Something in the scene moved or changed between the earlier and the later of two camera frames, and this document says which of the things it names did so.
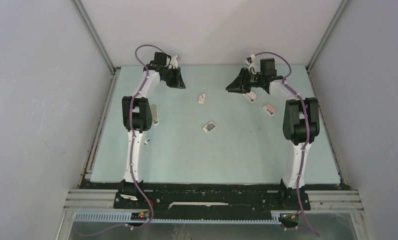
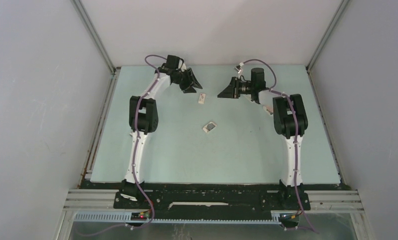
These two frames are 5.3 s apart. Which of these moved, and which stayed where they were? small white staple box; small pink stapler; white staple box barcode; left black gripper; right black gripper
Moved: left black gripper; right black gripper
Stayed: white staple box barcode; small pink stapler; small white staple box
